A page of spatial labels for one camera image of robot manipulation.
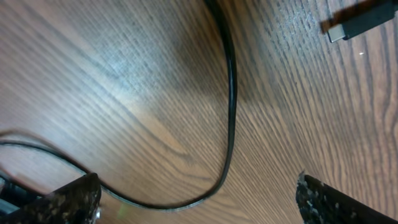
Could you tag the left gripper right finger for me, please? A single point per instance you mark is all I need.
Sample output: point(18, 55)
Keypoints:
point(318, 203)

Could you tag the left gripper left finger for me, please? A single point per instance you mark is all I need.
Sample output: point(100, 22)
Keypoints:
point(75, 203)

